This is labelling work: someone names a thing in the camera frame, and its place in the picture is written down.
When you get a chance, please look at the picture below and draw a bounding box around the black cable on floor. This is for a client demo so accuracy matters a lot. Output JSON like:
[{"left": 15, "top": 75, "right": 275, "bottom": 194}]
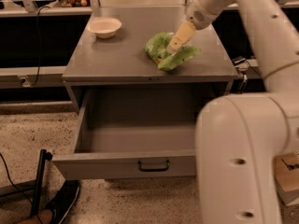
[{"left": 0, "top": 152, "right": 45, "bottom": 224}]

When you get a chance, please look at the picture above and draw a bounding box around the grey open top drawer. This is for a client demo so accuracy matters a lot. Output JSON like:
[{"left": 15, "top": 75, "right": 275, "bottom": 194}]
[{"left": 53, "top": 83, "right": 215, "bottom": 179}]

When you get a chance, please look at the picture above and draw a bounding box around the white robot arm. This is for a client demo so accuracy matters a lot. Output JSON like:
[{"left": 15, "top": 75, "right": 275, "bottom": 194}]
[{"left": 169, "top": 0, "right": 299, "bottom": 224}]

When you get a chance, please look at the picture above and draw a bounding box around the green rice chip bag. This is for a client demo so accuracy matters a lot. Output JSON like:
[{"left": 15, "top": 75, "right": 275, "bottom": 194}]
[{"left": 144, "top": 32, "right": 200, "bottom": 72}]

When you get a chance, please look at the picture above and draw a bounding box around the black shoe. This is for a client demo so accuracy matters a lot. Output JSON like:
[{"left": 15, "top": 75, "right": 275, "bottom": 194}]
[{"left": 46, "top": 180, "right": 80, "bottom": 224}]

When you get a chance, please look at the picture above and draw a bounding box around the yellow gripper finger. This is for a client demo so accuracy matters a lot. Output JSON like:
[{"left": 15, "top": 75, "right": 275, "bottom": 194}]
[{"left": 167, "top": 21, "right": 195, "bottom": 52}]

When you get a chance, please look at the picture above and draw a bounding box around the black drawer handle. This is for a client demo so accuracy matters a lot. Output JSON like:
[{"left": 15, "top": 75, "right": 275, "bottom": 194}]
[{"left": 137, "top": 160, "right": 170, "bottom": 173}]

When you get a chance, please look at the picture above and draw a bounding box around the black power cable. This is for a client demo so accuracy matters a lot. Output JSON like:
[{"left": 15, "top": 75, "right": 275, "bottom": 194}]
[{"left": 31, "top": 5, "right": 51, "bottom": 88}]

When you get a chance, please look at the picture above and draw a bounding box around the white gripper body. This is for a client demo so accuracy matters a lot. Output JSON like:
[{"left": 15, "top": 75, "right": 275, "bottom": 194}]
[{"left": 186, "top": 0, "right": 220, "bottom": 30}]

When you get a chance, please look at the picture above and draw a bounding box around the black tripod leg left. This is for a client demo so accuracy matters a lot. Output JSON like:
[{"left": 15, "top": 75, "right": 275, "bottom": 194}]
[{"left": 30, "top": 149, "right": 52, "bottom": 217}]

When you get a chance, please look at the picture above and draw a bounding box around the brown cardboard box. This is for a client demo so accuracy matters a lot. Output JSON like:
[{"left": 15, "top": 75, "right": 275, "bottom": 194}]
[{"left": 275, "top": 152, "right": 299, "bottom": 206}]

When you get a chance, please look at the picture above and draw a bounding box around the wall outlet with plug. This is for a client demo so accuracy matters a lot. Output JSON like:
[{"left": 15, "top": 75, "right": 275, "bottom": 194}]
[{"left": 18, "top": 76, "right": 31, "bottom": 88}]

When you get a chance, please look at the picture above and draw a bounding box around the white paper bowl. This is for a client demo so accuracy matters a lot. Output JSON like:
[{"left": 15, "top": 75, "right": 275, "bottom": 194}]
[{"left": 89, "top": 18, "right": 121, "bottom": 39}]

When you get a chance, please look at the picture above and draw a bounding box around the grey cabinet counter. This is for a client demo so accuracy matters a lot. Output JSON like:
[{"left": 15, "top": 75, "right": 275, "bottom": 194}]
[{"left": 63, "top": 6, "right": 237, "bottom": 110}]

